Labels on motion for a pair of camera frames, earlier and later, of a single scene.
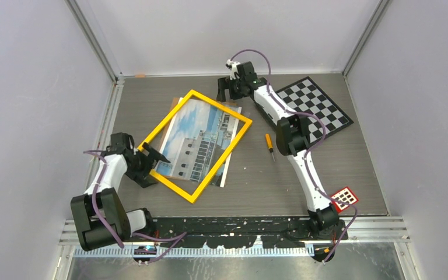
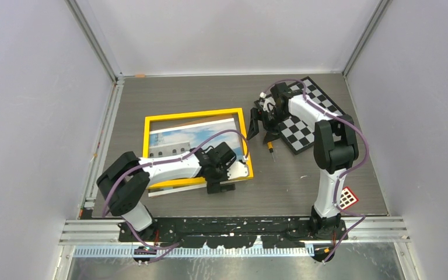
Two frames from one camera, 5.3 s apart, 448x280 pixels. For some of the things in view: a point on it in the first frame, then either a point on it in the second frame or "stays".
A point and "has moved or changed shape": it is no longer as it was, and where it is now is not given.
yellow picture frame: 248,123 has moved or changed shape
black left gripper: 142,177 to 213,185
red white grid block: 346,195 stays
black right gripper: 225,83 to 256,114
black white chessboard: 304,96 stays
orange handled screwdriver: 269,145 stays
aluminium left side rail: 106,129 stays
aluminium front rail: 394,231 stays
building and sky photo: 198,135 has moved or changed shape
